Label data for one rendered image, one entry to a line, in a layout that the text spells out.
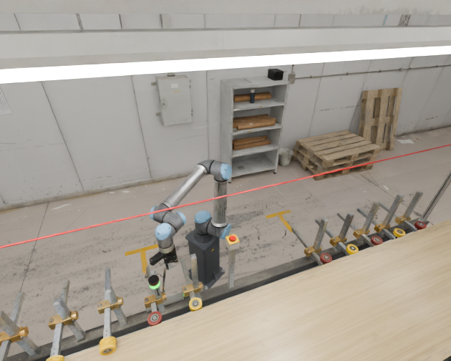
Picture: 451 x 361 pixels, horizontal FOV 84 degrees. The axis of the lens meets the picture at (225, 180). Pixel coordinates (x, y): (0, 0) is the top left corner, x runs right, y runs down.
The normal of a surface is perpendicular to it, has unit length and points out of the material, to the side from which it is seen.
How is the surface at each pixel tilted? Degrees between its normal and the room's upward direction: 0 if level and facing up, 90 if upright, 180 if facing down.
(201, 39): 61
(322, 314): 0
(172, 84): 90
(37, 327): 0
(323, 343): 0
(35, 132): 90
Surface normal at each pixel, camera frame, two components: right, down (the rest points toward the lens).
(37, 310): 0.01, -0.82
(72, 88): 0.35, 0.54
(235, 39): 0.32, 0.07
